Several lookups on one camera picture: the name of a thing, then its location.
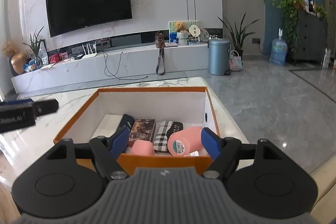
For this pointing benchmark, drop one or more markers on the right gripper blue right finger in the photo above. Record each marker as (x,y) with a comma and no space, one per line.
(223,152)

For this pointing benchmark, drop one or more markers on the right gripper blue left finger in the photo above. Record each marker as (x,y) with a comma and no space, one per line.
(106,151)

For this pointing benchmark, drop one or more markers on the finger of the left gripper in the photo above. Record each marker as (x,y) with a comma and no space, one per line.
(16,102)
(45,107)

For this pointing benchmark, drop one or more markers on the long white box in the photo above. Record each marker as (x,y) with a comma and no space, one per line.
(107,126)

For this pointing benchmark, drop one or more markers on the pink bottle orange cap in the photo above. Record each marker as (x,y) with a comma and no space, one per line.
(142,148)

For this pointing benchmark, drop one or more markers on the dark blue shampoo bottle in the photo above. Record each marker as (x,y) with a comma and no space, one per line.
(126,124)

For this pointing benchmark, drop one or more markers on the illustrated card box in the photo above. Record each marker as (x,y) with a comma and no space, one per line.
(143,129)

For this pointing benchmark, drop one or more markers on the pink cup with spout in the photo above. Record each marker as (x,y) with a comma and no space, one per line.
(185,142)

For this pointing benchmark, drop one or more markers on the plaid black case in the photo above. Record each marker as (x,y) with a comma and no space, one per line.
(164,131)

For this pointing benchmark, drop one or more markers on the gold vase with flowers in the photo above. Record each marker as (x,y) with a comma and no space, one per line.
(17,58)

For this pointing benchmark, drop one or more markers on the red boxes on console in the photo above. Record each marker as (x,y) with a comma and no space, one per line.
(57,57)

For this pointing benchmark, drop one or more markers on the orange cardboard box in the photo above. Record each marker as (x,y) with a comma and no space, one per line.
(190,105)

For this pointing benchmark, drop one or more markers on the green plant in vase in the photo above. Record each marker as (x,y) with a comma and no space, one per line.
(35,45)

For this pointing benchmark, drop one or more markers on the white wifi router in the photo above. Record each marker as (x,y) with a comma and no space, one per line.
(88,51)

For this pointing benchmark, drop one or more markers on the woven checkered basket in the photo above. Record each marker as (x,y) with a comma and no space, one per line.
(235,61)

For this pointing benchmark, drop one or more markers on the white marble tv console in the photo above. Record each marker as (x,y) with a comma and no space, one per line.
(124,64)

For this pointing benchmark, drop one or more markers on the grey metal trash bin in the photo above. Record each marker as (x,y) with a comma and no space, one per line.
(218,56)

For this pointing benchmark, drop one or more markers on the water jug with pump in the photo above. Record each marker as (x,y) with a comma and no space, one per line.
(278,50)

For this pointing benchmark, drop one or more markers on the potted snake plant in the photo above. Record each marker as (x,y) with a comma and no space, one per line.
(238,33)

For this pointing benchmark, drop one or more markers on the round paper fan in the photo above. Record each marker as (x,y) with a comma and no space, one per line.
(194,30)

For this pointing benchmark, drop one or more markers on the teddy bear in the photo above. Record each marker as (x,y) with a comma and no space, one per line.
(179,26)

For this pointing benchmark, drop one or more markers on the dark grey cabinet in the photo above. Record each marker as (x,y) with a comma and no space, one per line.
(312,38)

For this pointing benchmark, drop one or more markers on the hanging ivy plant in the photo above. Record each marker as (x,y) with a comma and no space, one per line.
(290,13)

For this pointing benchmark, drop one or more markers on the brown camera with strap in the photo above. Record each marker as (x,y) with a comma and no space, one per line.
(160,44)

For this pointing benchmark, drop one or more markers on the black wall television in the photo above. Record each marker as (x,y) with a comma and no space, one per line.
(70,15)

